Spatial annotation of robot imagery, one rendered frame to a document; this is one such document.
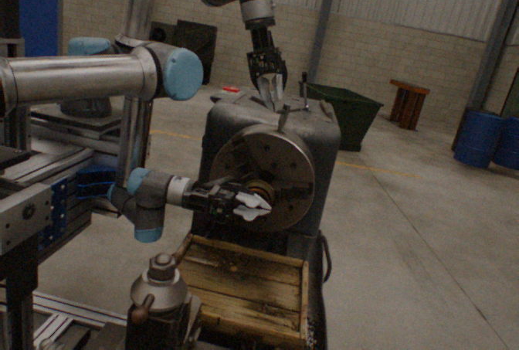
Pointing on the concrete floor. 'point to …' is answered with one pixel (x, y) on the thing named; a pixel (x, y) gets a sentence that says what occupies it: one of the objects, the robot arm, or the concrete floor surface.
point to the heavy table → (408, 104)
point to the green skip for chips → (346, 112)
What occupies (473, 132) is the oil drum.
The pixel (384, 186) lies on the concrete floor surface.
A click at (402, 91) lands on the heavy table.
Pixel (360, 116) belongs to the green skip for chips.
